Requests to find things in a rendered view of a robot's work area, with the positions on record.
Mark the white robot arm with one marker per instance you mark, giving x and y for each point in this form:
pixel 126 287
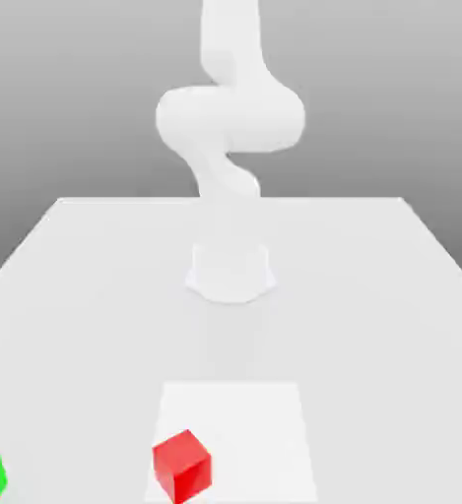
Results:
pixel 230 118

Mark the small red cube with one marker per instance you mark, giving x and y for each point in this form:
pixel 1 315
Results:
pixel 183 468

